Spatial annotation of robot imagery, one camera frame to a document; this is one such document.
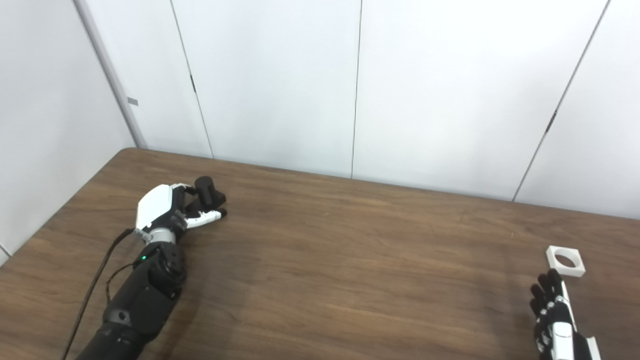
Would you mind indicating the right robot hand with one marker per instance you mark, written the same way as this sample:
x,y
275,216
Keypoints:
x,y
560,325

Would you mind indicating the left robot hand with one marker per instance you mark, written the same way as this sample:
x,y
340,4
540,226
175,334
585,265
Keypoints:
x,y
165,210

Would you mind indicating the black peg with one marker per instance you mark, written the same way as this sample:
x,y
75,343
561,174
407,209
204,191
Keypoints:
x,y
207,196

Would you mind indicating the white square piece with hole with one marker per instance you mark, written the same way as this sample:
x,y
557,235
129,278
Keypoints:
x,y
565,260

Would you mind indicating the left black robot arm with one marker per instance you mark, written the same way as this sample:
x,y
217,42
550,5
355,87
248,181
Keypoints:
x,y
145,295

